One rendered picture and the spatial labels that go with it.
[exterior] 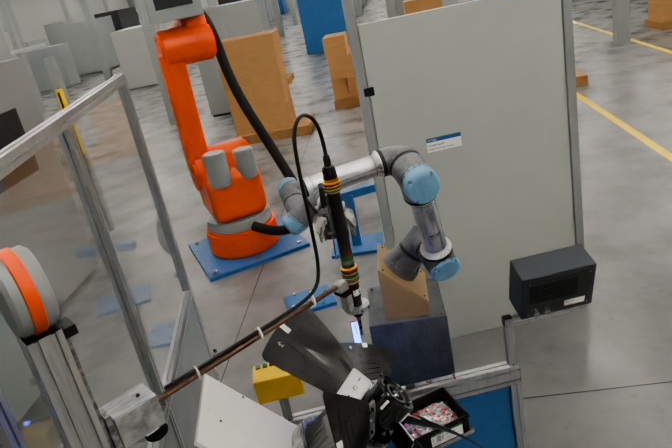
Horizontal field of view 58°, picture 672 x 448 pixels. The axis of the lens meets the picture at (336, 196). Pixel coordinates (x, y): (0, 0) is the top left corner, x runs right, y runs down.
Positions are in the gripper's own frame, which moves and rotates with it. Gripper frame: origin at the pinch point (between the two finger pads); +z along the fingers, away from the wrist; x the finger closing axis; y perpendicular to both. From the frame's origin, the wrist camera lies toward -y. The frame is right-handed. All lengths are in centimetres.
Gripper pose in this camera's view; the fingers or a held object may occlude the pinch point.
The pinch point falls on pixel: (336, 226)
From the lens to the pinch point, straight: 161.5
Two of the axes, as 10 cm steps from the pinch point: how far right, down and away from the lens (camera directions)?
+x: -9.8, 2.1, -0.4
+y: 1.9, 9.2, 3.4
